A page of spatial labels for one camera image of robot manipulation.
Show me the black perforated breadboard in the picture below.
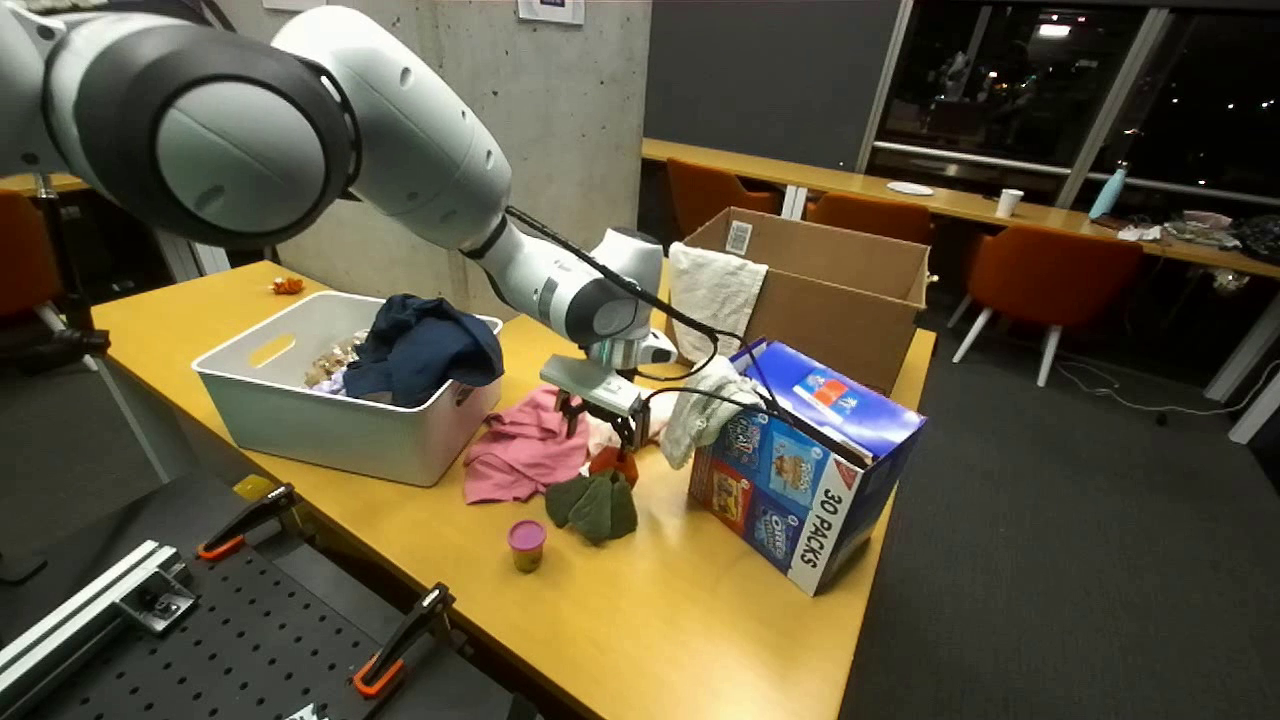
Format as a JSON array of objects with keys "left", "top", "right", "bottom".
[{"left": 0, "top": 473, "right": 538, "bottom": 720}]

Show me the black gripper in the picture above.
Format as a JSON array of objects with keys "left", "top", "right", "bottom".
[{"left": 566, "top": 390, "right": 658, "bottom": 459}]

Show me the black orange clamp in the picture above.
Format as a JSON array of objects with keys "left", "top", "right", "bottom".
[
  {"left": 197, "top": 483, "right": 299, "bottom": 566},
  {"left": 349, "top": 579, "right": 461, "bottom": 705}
]

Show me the wooden side desk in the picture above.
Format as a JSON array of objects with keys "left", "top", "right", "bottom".
[{"left": 0, "top": 168, "right": 83, "bottom": 199}]

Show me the white plastic basket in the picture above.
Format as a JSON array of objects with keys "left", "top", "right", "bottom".
[{"left": 192, "top": 289, "right": 508, "bottom": 490}]

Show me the navy blue cloth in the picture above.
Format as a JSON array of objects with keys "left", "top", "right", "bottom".
[{"left": 342, "top": 294, "right": 508, "bottom": 413}]

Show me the teal water bottle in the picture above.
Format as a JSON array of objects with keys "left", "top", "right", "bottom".
[{"left": 1083, "top": 155, "right": 1133, "bottom": 224}]

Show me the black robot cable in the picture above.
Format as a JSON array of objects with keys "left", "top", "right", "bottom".
[{"left": 503, "top": 199, "right": 777, "bottom": 421}]

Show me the yellow tub with pink lid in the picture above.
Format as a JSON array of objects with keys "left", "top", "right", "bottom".
[{"left": 503, "top": 518, "right": 554, "bottom": 575}]

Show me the bag of beige pieces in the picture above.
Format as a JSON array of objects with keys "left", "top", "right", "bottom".
[{"left": 299, "top": 335, "right": 370, "bottom": 393}]

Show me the blue snack carton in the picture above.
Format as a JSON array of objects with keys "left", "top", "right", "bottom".
[{"left": 689, "top": 335, "right": 928, "bottom": 602}]

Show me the long wooden desk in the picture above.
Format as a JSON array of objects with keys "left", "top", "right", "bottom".
[{"left": 638, "top": 135, "right": 1280, "bottom": 451}]

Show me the white towel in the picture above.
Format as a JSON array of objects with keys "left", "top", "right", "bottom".
[
  {"left": 658, "top": 353, "right": 766, "bottom": 473},
  {"left": 664, "top": 239, "right": 774, "bottom": 370}
]

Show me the orange chair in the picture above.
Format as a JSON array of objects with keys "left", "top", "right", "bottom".
[
  {"left": 664, "top": 155, "right": 780, "bottom": 246},
  {"left": 804, "top": 194, "right": 938, "bottom": 253},
  {"left": 0, "top": 194, "right": 64, "bottom": 326},
  {"left": 947, "top": 221, "right": 1150, "bottom": 393}
]

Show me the aluminium rail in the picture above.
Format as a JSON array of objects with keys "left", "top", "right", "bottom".
[{"left": 0, "top": 537, "right": 199, "bottom": 713}]

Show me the heap of clothes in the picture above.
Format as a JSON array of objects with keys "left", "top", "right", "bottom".
[{"left": 1117, "top": 210, "right": 1280, "bottom": 268}]

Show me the brown cardboard box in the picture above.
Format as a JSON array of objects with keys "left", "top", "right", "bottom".
[{"left": 662, "top": 205, "right": 938, "bottom": 396}]

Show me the white wall frame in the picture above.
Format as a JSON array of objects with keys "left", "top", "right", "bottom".
[{"left": 518, "top": 0, "right": 590, "bottom": 30}]

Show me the pink shirt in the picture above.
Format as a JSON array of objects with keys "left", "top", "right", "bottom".
[{"left": 461, "top": 384, "right": 597, "bottom": 508}]

